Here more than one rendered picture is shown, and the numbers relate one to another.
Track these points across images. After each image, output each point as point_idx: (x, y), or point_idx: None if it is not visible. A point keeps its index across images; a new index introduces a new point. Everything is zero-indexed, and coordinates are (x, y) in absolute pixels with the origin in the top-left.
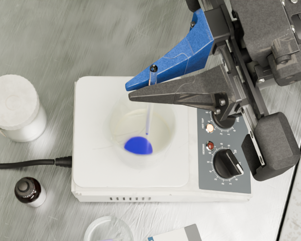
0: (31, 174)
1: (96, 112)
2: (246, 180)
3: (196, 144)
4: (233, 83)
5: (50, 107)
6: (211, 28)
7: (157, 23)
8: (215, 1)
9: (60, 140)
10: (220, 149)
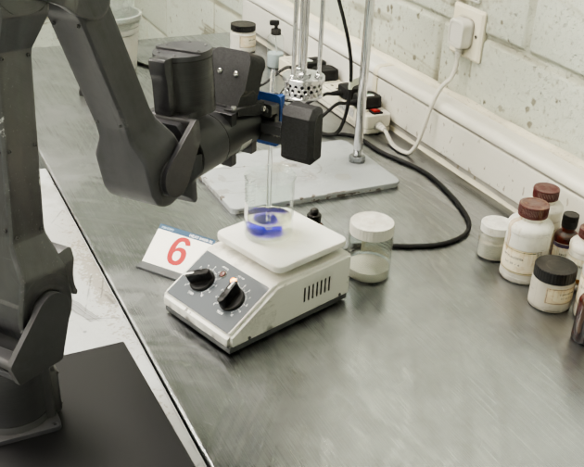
0: None
1: (313, 232)
2: (177, 293)
3: (233, 264)
4: None
5: (359, 285)
6: (265, 101)
7: (352, 361)
8: (280, 124)
9: None
10: (213, 282)
